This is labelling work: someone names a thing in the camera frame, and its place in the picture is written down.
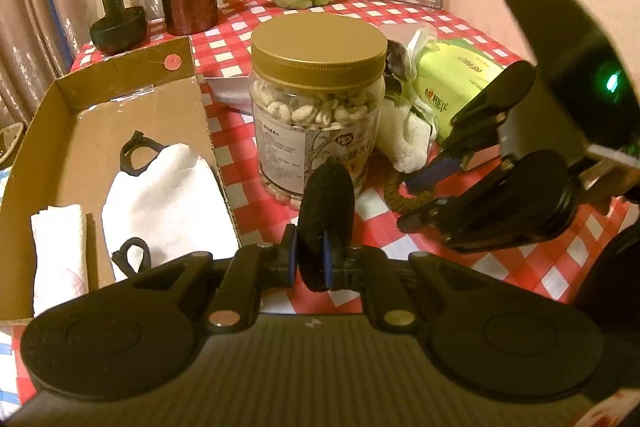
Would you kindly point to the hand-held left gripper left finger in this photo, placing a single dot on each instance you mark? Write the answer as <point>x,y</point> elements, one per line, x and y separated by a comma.
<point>294,254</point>

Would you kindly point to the brown cardboard box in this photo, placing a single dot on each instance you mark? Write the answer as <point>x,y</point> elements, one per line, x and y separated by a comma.
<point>65,147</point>

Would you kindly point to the clear plastic bag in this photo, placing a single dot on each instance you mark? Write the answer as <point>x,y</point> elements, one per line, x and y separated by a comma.
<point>417,39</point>

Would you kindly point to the cream terry towel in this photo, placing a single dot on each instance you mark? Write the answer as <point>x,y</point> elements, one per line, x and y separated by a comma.
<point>407,142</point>

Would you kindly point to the folded white tissue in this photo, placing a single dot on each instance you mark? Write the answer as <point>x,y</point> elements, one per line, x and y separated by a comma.
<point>57,252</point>

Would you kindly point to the red white checkered tablecloth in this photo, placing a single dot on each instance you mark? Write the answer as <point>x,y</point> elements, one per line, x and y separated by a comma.
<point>500,37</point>

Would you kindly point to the plastic jar with gold lid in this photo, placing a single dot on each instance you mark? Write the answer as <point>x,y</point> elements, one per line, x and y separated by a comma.
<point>315,72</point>

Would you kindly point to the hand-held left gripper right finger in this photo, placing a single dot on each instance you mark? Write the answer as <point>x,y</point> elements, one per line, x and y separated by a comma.
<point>328,257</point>

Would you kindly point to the glass jar with dark base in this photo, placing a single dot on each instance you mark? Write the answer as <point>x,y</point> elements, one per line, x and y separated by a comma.
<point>117,27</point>

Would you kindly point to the black round sponge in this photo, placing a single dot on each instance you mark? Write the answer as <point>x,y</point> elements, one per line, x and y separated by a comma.
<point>325,202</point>

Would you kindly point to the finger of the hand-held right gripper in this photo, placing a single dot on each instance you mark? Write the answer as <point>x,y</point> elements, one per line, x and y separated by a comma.
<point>432,172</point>
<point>425,216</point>

